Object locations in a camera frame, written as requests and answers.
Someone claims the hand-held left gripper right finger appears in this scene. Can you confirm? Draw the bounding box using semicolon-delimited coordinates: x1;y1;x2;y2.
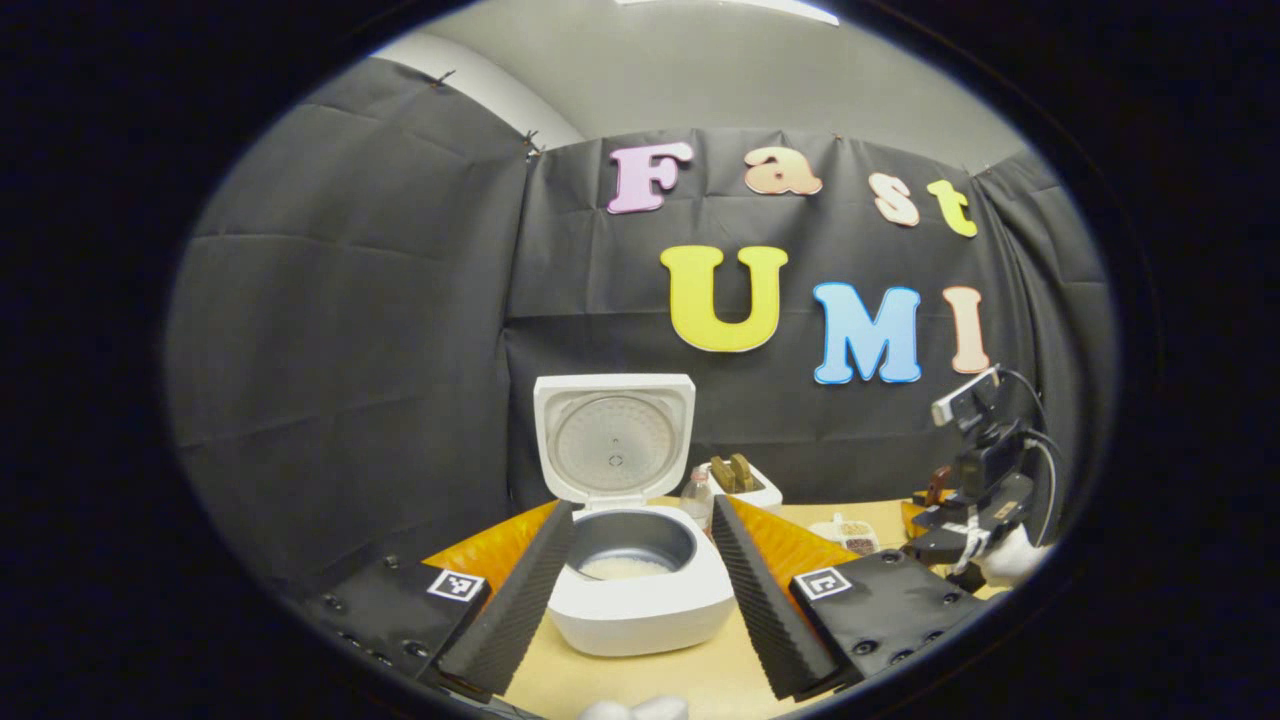
710;493;986;701

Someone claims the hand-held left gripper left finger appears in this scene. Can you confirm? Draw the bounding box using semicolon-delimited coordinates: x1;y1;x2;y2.
300;498;579;701

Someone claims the white rice cooker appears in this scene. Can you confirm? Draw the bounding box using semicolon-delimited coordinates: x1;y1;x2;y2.
533;373;738;658

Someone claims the white divided dish of beans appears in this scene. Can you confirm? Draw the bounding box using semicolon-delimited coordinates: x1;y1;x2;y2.
808;513;881;557

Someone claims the white toaster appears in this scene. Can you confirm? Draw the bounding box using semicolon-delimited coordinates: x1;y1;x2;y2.
697;455;784;514

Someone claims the clear plastic bottle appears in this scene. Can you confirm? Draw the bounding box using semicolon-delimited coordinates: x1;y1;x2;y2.
680;466;716;531

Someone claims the black backdrop cloth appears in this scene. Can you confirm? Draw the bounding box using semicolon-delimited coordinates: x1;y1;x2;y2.
165;57;1116;601

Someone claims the grey cable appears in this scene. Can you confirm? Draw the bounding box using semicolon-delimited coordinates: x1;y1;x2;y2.
1025;438;1059;546

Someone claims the black cable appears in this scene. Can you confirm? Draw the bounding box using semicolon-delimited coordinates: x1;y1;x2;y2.
998;367;1067;546

